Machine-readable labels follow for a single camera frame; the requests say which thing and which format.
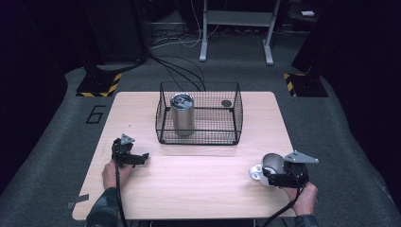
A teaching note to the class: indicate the small white box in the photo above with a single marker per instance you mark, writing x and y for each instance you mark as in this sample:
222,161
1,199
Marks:
307,13

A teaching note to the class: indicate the grey tape strips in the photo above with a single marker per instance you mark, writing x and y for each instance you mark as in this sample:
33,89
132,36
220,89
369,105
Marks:
82,198

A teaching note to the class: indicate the white metal stand frame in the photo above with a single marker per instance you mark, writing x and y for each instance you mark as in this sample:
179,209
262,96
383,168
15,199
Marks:
239,18

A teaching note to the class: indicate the black yellow striped base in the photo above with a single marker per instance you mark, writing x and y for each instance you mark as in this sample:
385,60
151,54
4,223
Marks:
94,85
307,85

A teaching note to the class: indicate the person's left hand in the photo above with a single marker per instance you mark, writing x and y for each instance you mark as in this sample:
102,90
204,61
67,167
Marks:
110,176

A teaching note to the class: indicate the dark round disc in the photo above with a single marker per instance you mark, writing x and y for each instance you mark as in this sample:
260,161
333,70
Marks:
226,103

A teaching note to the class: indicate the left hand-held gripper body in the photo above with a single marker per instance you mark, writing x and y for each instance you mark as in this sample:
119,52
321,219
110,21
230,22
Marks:
121,153

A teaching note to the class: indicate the tall steel tumbler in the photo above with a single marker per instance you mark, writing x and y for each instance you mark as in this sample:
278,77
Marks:
183,116

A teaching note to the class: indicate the person's right hand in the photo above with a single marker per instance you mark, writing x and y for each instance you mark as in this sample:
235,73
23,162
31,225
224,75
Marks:
304,198

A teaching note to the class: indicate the dark curtain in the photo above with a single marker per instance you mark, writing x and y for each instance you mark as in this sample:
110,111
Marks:
28,94
362,63

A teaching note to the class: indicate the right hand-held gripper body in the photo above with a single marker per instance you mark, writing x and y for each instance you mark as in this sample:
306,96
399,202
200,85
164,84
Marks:
298,173

